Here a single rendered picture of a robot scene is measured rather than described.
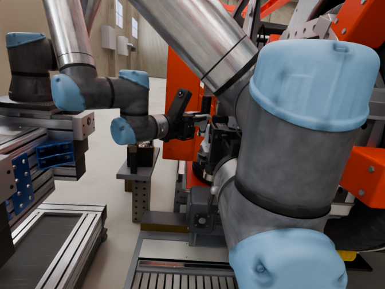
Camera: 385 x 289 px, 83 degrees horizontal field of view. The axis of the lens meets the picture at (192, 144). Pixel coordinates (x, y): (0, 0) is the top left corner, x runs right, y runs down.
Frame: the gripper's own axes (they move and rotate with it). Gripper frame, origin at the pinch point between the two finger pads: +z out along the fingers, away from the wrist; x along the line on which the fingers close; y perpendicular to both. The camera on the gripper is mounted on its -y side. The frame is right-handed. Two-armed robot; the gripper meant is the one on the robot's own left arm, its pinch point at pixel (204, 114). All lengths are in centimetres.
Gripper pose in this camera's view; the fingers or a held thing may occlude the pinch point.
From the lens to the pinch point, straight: 81.1
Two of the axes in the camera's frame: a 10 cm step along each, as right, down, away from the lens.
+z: 6.9, -1.8, 7.0
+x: 7.2, 2.9, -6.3
